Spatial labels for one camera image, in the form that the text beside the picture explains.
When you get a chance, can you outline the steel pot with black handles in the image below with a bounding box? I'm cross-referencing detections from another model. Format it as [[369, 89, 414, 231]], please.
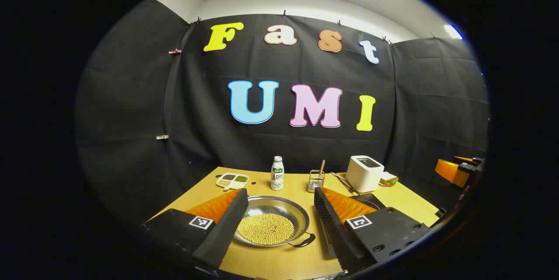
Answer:
[[234, 196, 316, 249]]

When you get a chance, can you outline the pile of yellow soybeans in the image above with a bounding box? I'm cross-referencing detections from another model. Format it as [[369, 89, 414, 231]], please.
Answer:
[[237, 213, 296, 245]]

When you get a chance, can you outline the white toaster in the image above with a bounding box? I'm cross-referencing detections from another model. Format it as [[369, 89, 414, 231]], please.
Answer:
[[346, 155, 385, 193]]

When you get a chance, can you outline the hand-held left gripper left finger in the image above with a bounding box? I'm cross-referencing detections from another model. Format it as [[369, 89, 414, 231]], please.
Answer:
[[141, 188, 249, 272]]

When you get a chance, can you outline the white drink bottle green label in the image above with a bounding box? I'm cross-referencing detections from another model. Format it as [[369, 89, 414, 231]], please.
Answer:
[[270, 156, 285, 191]]

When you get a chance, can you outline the white divided dish with beans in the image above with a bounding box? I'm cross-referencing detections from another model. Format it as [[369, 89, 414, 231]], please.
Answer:
[[216, 173, 249, 191]]

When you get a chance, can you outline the black induction cooktop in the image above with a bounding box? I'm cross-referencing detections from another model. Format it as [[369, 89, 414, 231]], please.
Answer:
[[349, 193, 387, 211]]

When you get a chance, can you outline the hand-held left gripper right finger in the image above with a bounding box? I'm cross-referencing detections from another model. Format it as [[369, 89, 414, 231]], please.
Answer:
[[314, 186, 433, 274]]

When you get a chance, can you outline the wire mesh utensil basket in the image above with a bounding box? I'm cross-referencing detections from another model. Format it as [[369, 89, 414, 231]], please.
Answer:
[[307, 170, 325, 193]]

